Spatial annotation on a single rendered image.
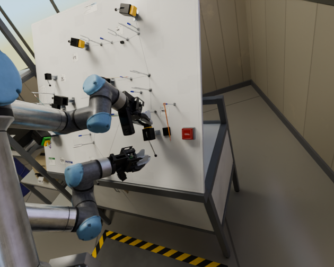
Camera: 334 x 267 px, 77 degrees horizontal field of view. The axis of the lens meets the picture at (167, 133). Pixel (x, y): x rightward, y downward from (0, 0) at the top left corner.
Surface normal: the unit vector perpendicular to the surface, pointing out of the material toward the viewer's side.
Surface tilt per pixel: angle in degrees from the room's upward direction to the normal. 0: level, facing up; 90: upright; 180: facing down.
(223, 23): 90
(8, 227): 80
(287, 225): 0
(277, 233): 0
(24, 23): 90
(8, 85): 84
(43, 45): 54
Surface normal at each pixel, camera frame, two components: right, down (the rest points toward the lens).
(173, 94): -0.46, 0.11
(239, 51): 0.04, 0.61
